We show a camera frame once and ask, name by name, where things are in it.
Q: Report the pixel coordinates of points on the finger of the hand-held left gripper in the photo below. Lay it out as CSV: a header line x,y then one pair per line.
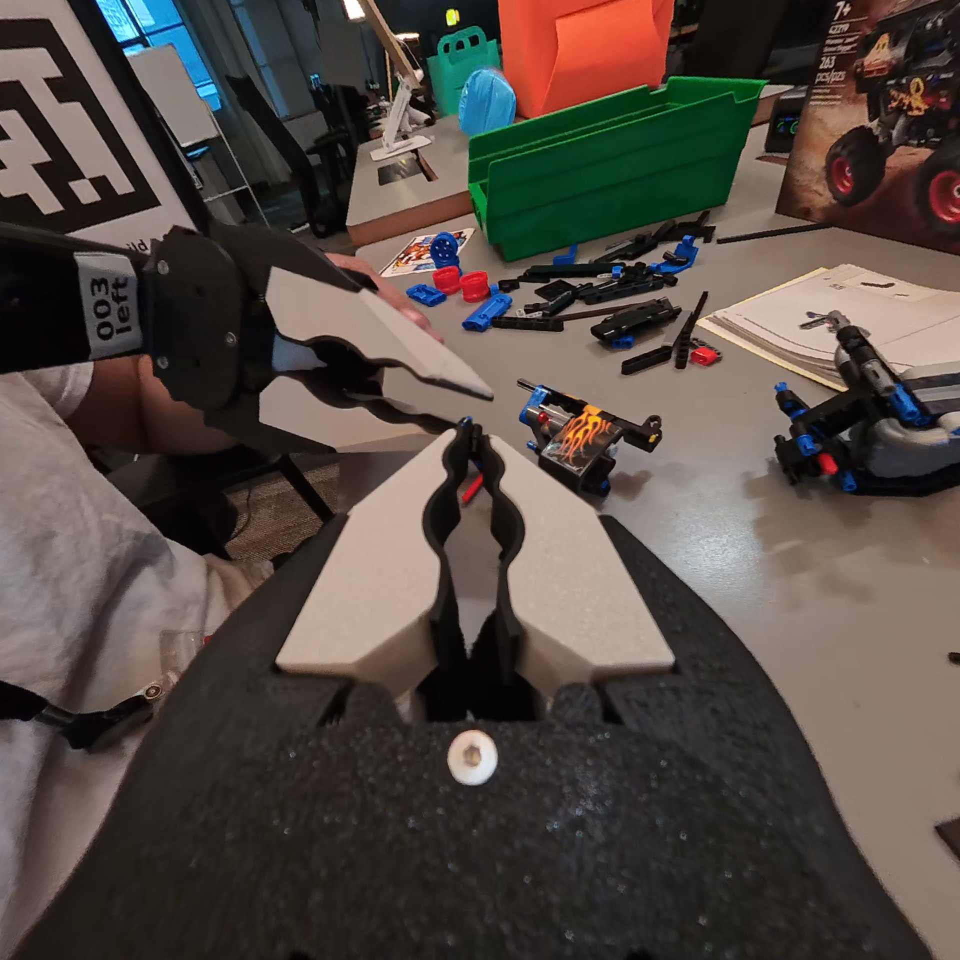
x,y
375,322
337,416

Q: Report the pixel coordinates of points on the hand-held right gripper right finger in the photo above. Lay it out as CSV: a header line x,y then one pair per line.
x,y
577,577

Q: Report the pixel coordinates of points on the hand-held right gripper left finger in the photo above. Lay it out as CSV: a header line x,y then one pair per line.
x,y
375,577

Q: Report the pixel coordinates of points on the small black lego pin piece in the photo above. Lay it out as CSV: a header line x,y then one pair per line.
x,y
474,457

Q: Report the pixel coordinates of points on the black blue lego chassis assembly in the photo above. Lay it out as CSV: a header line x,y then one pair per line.
x,y
877,427

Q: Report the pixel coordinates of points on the small blue lego connector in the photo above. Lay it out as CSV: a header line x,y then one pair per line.
x,y
425,294

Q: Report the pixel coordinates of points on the lego sticker sheet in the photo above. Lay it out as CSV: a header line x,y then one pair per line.
x,y
409,255

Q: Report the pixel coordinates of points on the red lego wheel hub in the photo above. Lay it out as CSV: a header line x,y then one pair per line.
x,y
475,286
447,281

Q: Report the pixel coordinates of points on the blue lego wheel hub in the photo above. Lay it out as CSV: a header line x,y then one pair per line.
x,y
444,247

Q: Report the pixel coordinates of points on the long blue lego connector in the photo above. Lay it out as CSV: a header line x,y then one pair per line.
x,y
487,312

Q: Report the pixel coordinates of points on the flame print lego assembly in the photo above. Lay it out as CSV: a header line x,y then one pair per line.
x,y
581,442

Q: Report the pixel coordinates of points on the small red lego piece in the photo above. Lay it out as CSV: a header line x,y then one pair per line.
x,y
703,354

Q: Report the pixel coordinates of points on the scattered black lego pieces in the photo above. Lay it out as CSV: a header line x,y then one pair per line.
x,y
637,319

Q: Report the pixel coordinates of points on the lego instruction booklet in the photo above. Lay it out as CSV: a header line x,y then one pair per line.
x,y
772,315

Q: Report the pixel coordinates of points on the lego set box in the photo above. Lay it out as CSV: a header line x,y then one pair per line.
x,y
885,172

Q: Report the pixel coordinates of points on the person's left hand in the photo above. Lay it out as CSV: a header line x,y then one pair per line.
x,y
397,304

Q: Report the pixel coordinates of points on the black chair legs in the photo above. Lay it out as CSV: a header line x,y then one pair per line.
x,y
300,480

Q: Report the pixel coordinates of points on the white desk stand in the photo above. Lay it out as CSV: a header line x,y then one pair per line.
x,y
401,124

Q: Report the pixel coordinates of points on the whiteboard on stand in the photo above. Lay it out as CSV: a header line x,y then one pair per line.
x,y
169,97

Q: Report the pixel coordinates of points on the light blue plastic bag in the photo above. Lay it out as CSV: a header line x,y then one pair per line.
x,y
486,105

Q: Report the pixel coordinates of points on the black white marker board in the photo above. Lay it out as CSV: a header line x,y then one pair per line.
x,y
45,112

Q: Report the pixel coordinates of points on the teal carrier bag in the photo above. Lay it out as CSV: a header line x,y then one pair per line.
x,y
450,75

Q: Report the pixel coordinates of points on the green plastic bin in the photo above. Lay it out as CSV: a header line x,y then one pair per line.
x,y
615,187

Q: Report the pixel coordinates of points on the orange box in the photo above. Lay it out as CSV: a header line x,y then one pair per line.
x,y
585,45

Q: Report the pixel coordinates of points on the black flat piece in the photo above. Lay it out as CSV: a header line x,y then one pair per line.
x,y
949,838

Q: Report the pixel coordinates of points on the small device green display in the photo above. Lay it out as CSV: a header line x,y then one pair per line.
x,y
789,124

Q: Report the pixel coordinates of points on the blue lego bracket piece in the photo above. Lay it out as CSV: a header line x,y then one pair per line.
x,y
679,256

